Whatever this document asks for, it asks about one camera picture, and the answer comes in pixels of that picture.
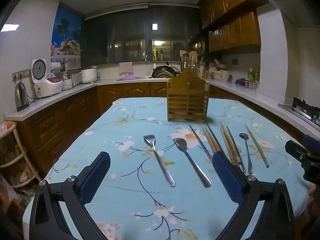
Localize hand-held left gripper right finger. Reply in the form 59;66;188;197
212;151;295;240

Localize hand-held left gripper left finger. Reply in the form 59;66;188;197
29;151;112;240

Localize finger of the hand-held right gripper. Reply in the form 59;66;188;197
285;140;313;165
303;135;320;153

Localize stainless steel spoon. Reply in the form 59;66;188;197
239;133;253;175

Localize wooden chopstick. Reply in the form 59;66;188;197
220;127;235;165
201;127;217;153
245;125;270;168
204;127;222;153
219;121;238;166

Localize stainless steel fork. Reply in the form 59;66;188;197
143;135;176;188
172;137;212;188

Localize wooden slatted utensil holder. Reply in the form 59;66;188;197
167;69;210;123

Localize person's right hand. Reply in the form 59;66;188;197
308;185;320;217

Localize blue floral tablecloth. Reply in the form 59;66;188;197
22;97;313;240

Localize gas stove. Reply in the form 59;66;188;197
278;97;320;128

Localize wooden base cabinets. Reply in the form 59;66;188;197
15;82;303;178

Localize pastel seasoning containers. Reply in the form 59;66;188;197
245;79;258;91

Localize small white cooker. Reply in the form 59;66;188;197
62;73;75;91

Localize white electric pot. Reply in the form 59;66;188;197
80;67;98;84

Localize white rice cooker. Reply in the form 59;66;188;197
32;59;63;99

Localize pink bowl stack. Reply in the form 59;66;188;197
212;62;229;81

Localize steel electric kettle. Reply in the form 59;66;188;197
14;82;30;112

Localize beige hanging towel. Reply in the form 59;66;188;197
118;62;134;76

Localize countertop utensil rack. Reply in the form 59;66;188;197
178;50;201;72

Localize black wok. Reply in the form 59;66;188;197
152;65;181;79

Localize kitchen faucet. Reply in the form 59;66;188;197
145;53;157;68

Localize wooden upper cabinets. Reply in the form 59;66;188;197
199;0;272;53

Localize dark kitchen window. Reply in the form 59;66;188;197
82;5;208;65

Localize wall power outlet strip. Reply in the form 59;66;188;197
12;69;32;82

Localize fruit wall poster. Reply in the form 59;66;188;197
51;4;83;70

